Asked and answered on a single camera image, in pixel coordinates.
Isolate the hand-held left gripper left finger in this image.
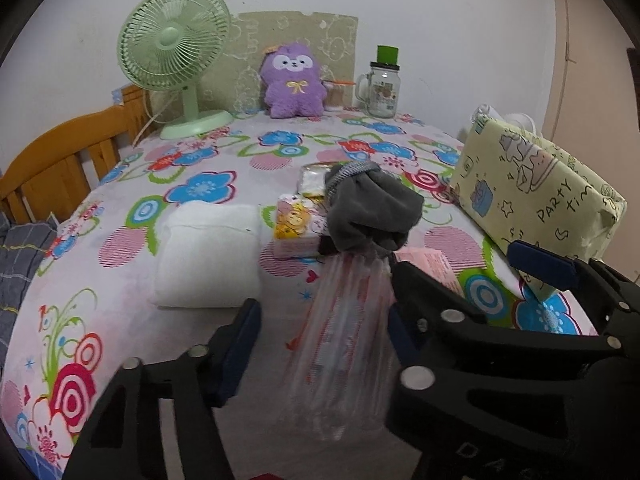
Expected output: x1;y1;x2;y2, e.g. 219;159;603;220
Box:
62;299;262;480

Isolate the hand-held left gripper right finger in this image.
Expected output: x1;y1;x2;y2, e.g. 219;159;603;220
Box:
385;304;640;480

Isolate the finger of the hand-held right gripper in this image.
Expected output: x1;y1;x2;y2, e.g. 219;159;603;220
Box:
391;259;632;367
507;239;640;331

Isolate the pink packet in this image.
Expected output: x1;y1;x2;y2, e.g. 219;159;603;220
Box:
397;246;468;298

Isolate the clear striped plastic bag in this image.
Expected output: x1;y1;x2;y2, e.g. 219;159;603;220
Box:
282;247;398;443

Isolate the yellow cartoon print box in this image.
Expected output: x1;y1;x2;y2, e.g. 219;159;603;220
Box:
448;112;627;303

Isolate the white towel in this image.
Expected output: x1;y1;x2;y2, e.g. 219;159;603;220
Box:
152;202;266;309

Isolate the grey cloth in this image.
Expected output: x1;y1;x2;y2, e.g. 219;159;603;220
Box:
320;161;426;256

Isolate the yellow cartoon tissue pack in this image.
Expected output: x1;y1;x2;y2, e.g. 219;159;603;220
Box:
272;194;328;261

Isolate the white packet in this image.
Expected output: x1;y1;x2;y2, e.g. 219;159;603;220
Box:
298;162;336;198

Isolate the floral printed tablecloth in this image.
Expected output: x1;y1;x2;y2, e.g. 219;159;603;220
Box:
0;107;601;480

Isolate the beige door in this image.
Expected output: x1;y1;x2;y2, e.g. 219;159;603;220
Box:
550;0;640;286

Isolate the glass jar mug green lid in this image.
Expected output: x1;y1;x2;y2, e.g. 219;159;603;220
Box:
355;45;402;120

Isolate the clear cup orange straw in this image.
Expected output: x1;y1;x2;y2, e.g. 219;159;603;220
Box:
322;77;357;111

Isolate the grey plaid pillow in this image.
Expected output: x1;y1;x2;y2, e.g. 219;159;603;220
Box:
0;210;61;341

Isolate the purple plush toy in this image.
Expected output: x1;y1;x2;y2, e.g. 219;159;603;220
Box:
259;44;328;120

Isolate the wooden bed headboard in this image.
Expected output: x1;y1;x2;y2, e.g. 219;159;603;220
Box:
0;85;151;223

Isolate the beige printed cardboard sheet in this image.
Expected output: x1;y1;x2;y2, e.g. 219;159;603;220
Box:
220;10;360;116

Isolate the green desk fan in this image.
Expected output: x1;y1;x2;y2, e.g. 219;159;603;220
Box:
117;0;236;141

